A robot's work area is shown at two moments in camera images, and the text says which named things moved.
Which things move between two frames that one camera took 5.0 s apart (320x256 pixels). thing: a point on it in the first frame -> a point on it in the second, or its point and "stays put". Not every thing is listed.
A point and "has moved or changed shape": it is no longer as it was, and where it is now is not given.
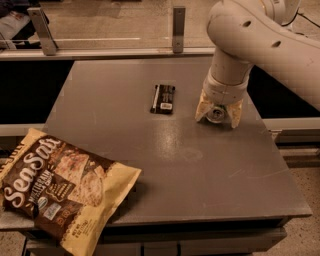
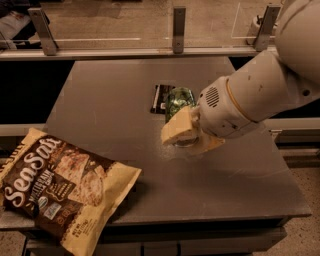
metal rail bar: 188,53 stays put
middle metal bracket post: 178,28 stays put
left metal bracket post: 45,30 stays put
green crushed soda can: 218,113 has moved or changed shape
